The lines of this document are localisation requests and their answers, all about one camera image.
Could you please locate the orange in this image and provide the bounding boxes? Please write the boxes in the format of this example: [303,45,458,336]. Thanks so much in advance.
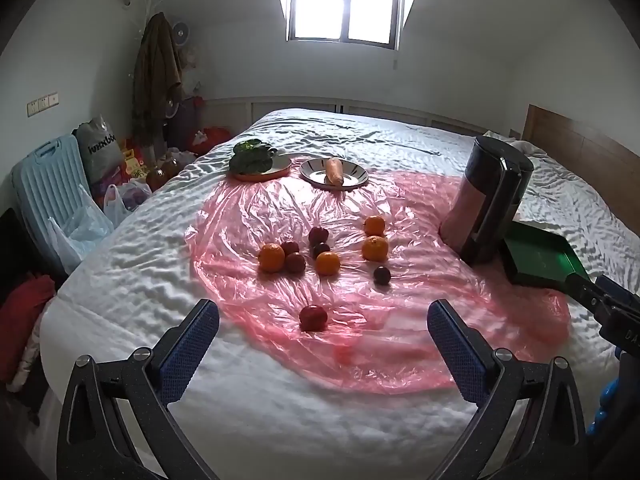
[258,243,286,273]
[314,252,341,276]
[363,216,386,236]
[361,235,390,262]

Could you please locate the light blue suitcase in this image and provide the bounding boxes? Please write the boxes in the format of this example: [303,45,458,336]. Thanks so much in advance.
[11,134,89,273]

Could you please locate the red cloth at left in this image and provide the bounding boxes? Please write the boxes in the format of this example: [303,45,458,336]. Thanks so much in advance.
[0,275,55,391]

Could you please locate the pink plastic sheet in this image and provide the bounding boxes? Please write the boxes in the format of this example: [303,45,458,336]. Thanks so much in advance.
[186,170,570,394]

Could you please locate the black electric kettle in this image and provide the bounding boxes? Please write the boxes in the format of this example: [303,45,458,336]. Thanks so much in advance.
[439,136,534,266]

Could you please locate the orange plate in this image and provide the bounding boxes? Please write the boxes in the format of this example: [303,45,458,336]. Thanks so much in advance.
[230,155,292,183]

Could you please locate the red bag on floor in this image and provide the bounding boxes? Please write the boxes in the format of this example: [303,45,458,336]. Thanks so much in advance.
[188,127,232,156]

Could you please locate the dark plum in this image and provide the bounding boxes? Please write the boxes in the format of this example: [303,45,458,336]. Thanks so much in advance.
[311,243,331,259]
[373,266,392,286]

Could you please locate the wooden headboard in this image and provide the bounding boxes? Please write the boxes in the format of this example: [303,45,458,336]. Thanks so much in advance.
[523,104,640,234]

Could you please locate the green tray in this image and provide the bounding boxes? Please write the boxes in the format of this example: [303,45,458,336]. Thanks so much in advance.
[499,221,589,292]

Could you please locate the wall switch plate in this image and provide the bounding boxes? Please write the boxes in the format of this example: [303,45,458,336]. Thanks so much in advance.
[26,92,60,117]

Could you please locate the white plastic bag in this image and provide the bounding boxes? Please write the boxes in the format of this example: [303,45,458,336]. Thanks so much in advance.
[47,184,114,275]

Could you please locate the crumpled white pillow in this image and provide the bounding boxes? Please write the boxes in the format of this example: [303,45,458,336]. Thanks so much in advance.
[484,130,546,156]

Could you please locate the small white fan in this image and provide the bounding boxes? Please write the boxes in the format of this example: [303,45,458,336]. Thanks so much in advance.
[172,21,191,48]

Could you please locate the right gloved hand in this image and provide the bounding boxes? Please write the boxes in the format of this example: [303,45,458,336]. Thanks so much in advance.
[587,378,620,436]

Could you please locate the window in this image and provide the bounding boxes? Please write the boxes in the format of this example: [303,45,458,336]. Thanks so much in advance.
[286,0,400,50]

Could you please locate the red fruit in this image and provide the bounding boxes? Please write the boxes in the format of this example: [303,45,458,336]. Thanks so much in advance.
[284,252,307,275]
[299,306,329,333]
[308,226,329,247]
[280,240,299,256]

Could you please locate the carrot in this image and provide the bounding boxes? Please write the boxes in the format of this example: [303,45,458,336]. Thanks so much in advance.
[324,157,344,188]

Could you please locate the grey shopping bag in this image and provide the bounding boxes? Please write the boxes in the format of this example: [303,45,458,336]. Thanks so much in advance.
[75,115,124,184]

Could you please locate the striped white plate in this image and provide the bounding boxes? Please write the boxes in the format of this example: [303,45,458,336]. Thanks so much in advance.
[299,157,369,191]

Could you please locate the brown hanging coat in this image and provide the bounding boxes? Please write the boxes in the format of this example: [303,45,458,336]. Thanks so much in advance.
[132,12,182,146]

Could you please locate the green leafy vegetable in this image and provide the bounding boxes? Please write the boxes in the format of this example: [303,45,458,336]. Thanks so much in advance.
[229,139,278,174]

